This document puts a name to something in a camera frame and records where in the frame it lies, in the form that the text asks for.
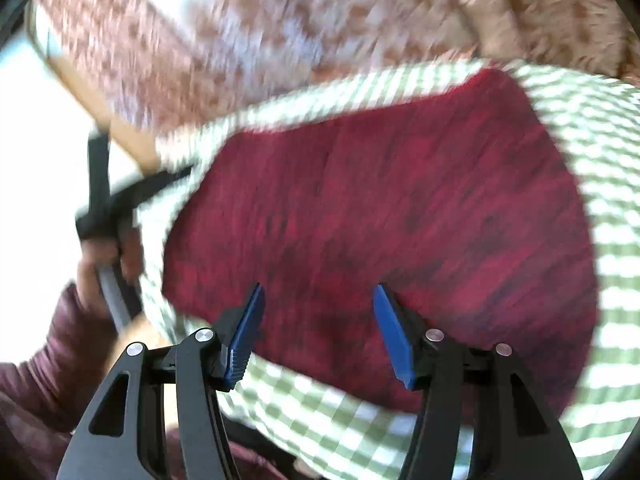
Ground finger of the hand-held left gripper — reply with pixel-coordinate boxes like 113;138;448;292
87;129;113;211
112;166;195;211

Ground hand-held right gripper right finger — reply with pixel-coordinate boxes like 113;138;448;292
372;284;585;480

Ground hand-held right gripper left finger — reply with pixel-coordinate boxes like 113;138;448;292
56;282;267;480

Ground dark red patterned garment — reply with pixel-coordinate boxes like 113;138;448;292
161;67;601;418

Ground person's left forearm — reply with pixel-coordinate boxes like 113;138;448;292
0;282;126;441

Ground person's left hand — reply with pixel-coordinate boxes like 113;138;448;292
77;227;147;322

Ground brown floral curtain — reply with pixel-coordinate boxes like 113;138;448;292
30;0;640;126

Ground green checkered bed sheet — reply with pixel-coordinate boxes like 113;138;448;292
132;57;640;480

